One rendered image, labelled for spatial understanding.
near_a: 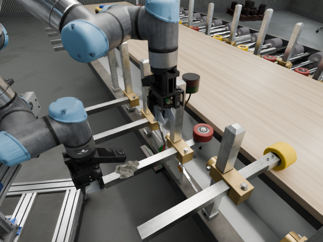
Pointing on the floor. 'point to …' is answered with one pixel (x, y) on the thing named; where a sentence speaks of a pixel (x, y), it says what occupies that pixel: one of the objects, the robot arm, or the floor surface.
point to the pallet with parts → (248, 11)
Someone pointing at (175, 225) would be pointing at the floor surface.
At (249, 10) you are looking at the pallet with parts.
